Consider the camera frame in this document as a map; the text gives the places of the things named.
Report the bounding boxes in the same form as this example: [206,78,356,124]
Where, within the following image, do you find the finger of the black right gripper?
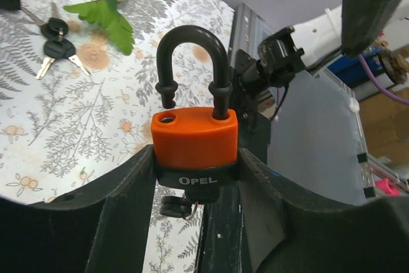
[341,0,403,58]

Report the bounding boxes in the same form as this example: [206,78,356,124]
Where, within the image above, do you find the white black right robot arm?
[291,0,408,76]

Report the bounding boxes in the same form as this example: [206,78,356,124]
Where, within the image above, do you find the black headed key bunch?
[160,196,199,221]

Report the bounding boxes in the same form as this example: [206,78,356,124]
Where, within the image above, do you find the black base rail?
[197,3,282,273]

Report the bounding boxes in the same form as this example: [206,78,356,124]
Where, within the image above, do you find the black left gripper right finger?
[238,148,408,272]

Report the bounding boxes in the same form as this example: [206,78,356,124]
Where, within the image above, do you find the floral patterned table mat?
[0,0,237,273]

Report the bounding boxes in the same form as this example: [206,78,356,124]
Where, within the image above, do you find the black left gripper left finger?
[1,145,156,272]

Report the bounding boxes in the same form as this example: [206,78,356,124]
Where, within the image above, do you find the white radish toy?
[64,0,135,56]

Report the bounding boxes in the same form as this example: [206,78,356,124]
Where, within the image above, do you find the orange black padlock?
[151,25,238,205]

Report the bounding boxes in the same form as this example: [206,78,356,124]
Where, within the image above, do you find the spare black headed keys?
[21,3,91,80]

